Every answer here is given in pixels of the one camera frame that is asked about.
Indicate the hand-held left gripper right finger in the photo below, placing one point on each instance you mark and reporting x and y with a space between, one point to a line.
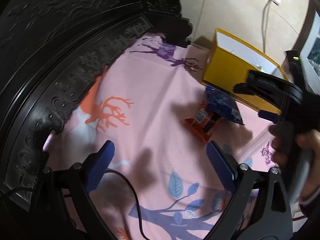
221 165

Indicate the person's right hand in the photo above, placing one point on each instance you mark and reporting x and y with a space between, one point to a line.
310 142

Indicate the pink printed tablecloth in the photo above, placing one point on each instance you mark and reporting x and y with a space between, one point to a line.
150 92

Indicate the red snack bag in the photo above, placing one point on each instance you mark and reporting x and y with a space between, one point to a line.
200 125

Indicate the person's right forearm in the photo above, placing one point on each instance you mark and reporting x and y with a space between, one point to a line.
313 180

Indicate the dark carved wooden bench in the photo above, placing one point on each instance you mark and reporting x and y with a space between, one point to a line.
50 42

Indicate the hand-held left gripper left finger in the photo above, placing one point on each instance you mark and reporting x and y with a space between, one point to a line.
100 165

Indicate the blue snack bag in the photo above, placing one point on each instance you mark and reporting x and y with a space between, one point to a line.
220 102

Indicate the yellow cardboard box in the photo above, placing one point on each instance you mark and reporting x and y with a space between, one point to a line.
225 72

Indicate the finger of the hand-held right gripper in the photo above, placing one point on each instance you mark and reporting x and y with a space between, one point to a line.
265 86
267 115

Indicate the framed lotus painting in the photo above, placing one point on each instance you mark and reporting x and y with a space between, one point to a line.
313 52

